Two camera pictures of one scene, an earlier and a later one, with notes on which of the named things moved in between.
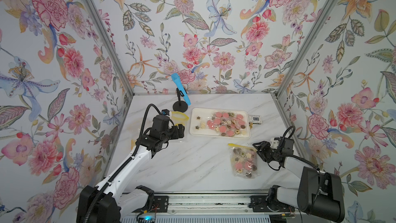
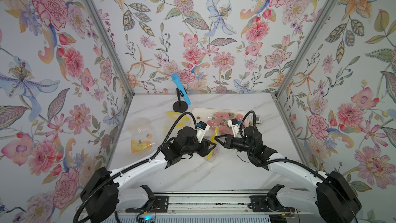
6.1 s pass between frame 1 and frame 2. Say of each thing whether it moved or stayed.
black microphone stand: stayed
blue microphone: stayed
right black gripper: moved
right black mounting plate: stayed
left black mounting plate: stayed
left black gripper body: moved
